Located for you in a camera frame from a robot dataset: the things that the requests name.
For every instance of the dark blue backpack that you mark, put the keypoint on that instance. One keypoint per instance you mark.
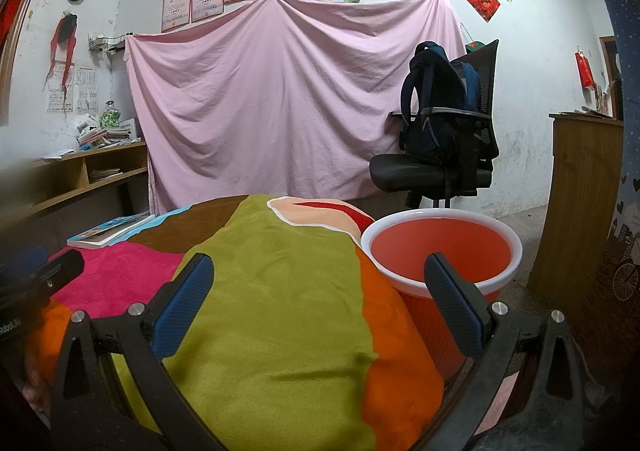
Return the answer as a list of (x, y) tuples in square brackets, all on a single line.
[(435, 101)]

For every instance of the brown wooden door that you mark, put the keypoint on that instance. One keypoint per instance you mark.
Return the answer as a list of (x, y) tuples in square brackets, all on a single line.
[(611, 81)]

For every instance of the black mesh office chair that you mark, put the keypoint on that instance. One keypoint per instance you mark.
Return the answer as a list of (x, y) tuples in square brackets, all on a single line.
[(425, 171)]

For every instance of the red hanging packet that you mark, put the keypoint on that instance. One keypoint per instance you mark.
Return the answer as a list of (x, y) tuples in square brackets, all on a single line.
[(584, 70)]

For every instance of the multicolour patchwork blanket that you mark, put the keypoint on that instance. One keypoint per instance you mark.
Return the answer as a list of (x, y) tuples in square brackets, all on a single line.
[(280, 331)]

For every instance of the white wall calendar sheet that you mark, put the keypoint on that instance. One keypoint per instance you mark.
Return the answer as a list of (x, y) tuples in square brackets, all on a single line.
[(57, 98), (87, 91)]

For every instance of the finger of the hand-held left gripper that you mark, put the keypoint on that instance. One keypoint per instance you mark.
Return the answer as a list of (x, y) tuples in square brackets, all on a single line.
[(62, 271)]

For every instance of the person's left hand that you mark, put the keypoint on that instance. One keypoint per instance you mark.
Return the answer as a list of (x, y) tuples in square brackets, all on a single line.
[(36, 383)]

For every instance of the red hanging tassel decoration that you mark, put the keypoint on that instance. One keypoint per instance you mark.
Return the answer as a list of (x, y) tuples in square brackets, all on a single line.
[(62, 36)]

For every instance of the wooden door frame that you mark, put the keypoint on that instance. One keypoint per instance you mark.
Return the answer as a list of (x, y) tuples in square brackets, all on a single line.
[(20, 41)]

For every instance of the blue dotted curtain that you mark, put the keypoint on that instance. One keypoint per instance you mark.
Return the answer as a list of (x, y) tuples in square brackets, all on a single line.
[(620, 6)]

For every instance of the pink hanging bedsheet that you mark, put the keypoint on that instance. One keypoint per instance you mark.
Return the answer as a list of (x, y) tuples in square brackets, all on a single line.
[(290, 91)]

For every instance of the wooden cabinet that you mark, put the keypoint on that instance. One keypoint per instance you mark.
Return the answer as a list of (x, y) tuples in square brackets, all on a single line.
[(575, 206)]

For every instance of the glass jar with green contents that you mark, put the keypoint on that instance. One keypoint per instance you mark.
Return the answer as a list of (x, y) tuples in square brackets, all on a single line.
[(110, 116)]

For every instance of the colourful picture book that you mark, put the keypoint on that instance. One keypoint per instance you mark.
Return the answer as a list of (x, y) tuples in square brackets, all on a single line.
[(107, 230)]

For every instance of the orange bucket with white rim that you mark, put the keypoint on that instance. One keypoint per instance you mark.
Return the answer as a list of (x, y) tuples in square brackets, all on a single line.
[(440, 251)]

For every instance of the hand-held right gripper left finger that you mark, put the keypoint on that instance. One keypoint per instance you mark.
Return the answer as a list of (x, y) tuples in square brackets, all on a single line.
[(187, 301)]

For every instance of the wooden shelf desk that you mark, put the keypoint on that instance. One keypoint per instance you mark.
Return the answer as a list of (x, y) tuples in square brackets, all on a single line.
[(65, 176)]

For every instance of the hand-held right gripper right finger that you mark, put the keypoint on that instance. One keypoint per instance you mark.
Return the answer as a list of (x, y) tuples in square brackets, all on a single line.
[(452, 301)]

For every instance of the stack of books and papers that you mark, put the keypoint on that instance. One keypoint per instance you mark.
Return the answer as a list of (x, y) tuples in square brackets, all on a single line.
[(105, 136)]

